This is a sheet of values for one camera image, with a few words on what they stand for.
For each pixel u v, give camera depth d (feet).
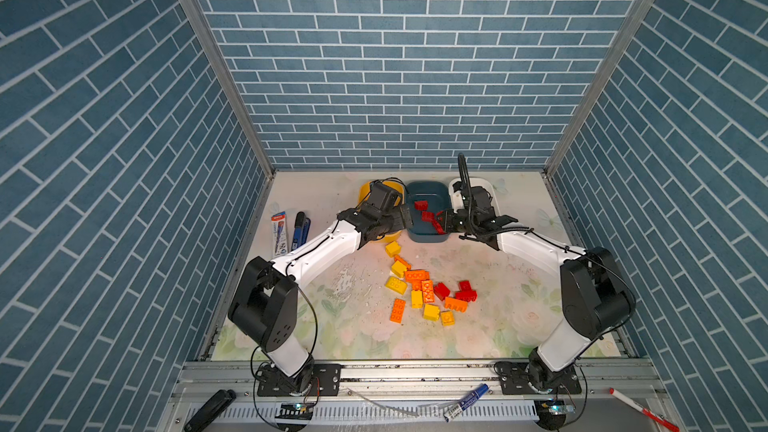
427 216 3.45
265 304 1.44
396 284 2.92
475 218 2.33
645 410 2.27
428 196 3.66
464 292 2.89
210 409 2.22
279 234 3.27
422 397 2.37
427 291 2.84
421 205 3.54
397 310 2.78
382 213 2.17
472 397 2.31
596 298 1.53
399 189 3.54
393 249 3.16
